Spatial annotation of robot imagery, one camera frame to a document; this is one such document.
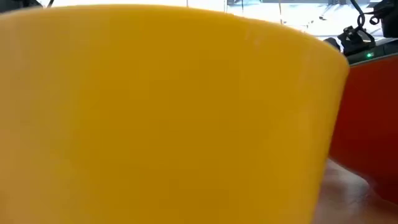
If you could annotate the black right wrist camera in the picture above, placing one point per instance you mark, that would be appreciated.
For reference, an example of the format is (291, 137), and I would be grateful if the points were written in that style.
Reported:
(354, 40)

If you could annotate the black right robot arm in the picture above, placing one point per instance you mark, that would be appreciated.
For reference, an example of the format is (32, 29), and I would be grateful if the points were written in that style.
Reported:
(390, 18)

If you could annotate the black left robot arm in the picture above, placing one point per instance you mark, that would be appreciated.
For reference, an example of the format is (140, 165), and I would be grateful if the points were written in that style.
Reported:
(15, 3)

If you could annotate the yellow plastic mini bowl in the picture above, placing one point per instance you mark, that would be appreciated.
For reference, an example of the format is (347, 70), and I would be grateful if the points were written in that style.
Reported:
(155, 124)

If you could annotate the red floral patterned mini bowl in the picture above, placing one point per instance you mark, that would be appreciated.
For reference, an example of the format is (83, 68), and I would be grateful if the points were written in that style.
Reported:
(373, 124)

